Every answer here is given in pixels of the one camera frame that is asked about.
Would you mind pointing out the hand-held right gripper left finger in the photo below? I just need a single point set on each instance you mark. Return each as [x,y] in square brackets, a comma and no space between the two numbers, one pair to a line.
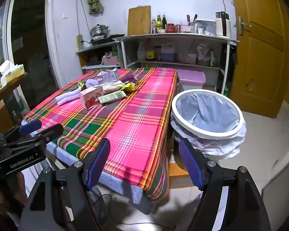
[97,166]

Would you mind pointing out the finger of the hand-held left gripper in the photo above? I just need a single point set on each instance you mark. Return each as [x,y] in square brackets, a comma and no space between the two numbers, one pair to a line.
[50,131]
[30,126]

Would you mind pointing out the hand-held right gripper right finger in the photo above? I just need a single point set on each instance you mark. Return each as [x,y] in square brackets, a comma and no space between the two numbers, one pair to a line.
[191,166]

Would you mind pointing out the pink carton box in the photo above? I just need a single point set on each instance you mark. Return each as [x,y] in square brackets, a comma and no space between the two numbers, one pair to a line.
[90,98]

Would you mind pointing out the green gold wrapper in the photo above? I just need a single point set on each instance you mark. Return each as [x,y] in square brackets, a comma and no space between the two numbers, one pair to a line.
[81,84]

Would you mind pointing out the white trash bin with liner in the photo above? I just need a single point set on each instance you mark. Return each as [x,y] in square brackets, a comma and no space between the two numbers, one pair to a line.
[207,110]

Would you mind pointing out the green printed wrapper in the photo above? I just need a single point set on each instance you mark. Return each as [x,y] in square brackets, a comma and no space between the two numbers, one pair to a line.
[112,98]

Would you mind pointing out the beige snack packet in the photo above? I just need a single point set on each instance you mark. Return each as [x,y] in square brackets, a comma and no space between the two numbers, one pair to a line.
[112,86]

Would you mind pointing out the purple milk carton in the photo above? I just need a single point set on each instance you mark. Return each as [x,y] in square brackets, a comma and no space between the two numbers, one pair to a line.
[108,76]

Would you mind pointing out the yellow green wrapper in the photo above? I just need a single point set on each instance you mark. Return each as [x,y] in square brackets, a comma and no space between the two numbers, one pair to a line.
[130,87]

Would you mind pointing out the purple foil wrapper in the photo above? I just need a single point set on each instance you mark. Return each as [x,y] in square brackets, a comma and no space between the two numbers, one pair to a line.
[128,77]

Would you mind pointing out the person's left forearm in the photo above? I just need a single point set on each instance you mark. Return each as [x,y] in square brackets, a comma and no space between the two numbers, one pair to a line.
[2,197]

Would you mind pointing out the orange cardboard box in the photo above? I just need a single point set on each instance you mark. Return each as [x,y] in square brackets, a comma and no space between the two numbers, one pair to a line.
[175,168]

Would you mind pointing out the wooden side table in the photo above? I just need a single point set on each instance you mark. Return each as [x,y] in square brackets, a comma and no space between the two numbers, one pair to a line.
[4,93]

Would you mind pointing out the yellow tissue box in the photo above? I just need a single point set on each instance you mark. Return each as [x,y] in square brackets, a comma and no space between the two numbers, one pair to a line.
[12,71]

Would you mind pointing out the pink plaid tablecloth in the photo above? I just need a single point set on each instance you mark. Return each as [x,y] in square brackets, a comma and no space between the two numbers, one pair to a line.
[139,125]

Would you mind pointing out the glass sliding door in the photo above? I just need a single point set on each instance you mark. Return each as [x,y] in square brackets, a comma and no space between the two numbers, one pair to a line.
[26,53]

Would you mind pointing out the green plastic bottle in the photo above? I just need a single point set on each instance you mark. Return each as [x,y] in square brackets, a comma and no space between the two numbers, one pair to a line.
[226,92]

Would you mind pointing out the pink lid storage box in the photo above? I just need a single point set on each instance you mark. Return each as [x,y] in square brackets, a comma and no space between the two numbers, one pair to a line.
[191,78]

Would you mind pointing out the pink plastic basket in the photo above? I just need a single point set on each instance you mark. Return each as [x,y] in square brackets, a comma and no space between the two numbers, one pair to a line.
[110,60]

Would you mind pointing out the power strip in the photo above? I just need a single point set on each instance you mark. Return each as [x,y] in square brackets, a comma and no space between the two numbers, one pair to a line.
[80,42]

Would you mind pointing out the white appliance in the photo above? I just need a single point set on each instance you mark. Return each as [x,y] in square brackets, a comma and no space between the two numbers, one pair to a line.
[281,197]

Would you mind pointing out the low shelf unit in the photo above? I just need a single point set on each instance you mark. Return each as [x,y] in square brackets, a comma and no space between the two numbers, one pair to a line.
[98,47]

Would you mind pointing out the black induction cooker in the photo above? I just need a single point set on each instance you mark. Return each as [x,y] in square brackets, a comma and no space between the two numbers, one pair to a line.
[103,39]

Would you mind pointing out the white round tub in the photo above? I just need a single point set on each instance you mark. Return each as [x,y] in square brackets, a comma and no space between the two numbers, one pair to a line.
[191,57]

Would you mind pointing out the steel steamer pot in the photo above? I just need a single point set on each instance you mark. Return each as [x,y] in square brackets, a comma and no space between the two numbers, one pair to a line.
[100,30]

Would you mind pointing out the crumpled plastic bags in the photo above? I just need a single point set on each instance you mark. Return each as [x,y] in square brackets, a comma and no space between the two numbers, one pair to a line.
[204,53]

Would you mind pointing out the purple oil jug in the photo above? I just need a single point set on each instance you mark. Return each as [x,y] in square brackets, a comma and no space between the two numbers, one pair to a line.
[168,51]

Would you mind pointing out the yellow label sauce bottle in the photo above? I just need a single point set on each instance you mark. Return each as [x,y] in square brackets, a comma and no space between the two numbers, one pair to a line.
[149,53]

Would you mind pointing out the white plastic bottle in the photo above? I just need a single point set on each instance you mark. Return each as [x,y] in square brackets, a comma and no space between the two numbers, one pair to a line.
[141,50]

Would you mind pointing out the white shelf unit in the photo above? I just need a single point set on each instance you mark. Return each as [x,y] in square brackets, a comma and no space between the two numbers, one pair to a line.
[173,37]

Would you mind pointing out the wooden door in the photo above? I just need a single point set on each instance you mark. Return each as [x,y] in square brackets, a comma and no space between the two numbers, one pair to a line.
[257,53]

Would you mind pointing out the pink knife holder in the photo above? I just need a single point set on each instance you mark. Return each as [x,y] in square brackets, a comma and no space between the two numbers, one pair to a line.
[187,29]

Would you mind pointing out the red lidded jar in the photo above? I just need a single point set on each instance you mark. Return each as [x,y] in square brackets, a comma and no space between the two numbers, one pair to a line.
[170,28]

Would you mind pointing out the clear plastic container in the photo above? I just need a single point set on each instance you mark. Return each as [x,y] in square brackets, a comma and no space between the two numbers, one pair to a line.
[204,26]

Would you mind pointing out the wooden cutting board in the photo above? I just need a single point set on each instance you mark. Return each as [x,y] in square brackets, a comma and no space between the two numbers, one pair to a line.
[139,20]

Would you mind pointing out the white electric kettle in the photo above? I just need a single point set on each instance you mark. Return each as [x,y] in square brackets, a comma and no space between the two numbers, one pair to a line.
[222,24]

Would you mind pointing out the clear small bottle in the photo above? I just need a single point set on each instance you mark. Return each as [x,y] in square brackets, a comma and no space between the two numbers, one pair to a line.
[154,25]

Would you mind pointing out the dark sauce bottle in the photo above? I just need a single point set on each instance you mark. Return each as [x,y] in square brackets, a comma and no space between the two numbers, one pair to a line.
[164,22]

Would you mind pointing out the yellow label green bottle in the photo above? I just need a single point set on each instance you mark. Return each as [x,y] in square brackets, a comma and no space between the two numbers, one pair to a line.
[159,22]

